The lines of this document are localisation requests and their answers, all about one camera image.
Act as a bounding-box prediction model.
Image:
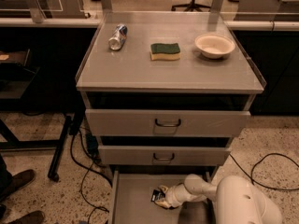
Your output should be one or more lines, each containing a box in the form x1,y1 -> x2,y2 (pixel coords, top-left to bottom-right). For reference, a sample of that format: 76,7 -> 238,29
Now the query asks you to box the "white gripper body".
164,184 -> 198,208

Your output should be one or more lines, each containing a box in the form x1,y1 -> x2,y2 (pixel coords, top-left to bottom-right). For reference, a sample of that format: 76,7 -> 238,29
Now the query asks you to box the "dark rxbar blueberry wrapper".
151,189 -> 165,202

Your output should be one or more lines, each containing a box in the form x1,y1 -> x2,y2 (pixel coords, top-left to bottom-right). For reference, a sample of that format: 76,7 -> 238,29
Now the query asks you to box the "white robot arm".
152,174 -> 282,224

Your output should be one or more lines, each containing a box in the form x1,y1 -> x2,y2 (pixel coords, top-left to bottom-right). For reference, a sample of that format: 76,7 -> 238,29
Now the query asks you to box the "bottom grey open drawer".
108,171 -> 216,224

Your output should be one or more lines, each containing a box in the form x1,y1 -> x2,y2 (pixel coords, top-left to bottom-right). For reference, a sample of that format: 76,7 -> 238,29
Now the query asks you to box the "middle grey drawer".
99,146 -> 230,166

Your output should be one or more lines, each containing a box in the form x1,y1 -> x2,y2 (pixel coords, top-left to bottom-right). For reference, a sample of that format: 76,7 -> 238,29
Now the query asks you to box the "top grey drawer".
85,109 -> 250,137

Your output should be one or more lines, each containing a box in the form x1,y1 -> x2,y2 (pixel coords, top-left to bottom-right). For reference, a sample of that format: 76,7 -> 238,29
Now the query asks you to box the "grey drawer cabinet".
75,10 -> 267,224

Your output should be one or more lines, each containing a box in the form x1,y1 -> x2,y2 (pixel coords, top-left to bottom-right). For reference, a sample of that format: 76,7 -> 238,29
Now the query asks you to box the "brown shoe lower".
8,211 -> 44,224

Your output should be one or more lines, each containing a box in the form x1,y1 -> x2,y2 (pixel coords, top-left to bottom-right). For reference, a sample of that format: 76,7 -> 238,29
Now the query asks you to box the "green yellow sponge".
150,43 -> 180,61

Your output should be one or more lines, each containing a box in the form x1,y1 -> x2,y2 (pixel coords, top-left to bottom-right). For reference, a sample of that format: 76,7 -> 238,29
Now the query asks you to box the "white bowl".
194,34 -> 235,59

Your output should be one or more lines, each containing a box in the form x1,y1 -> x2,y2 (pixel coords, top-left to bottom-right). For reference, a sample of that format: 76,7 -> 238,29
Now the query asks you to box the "crushed silver blue can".
108,23 -> 128,50

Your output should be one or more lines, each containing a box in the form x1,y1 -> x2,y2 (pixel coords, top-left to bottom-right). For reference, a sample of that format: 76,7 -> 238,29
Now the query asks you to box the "black floor cable right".
229,152 -> 299,192

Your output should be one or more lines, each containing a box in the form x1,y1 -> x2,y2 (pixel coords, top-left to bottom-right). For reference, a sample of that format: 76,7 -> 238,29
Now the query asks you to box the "black floor cable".
229,152 -> 299,192
69,126 -> 113,224

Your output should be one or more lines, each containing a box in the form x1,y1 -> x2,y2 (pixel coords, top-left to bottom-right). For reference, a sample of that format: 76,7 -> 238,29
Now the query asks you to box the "black floor cable left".
69,126 -> 113,224

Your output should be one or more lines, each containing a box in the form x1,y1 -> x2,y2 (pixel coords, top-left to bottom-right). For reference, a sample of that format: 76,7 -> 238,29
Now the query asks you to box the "black table frame left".
0,49 -> 71,182

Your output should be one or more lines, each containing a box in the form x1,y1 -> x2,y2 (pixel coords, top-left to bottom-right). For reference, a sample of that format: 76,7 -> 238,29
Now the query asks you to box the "white rail barrier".
0,18 -> 299,32

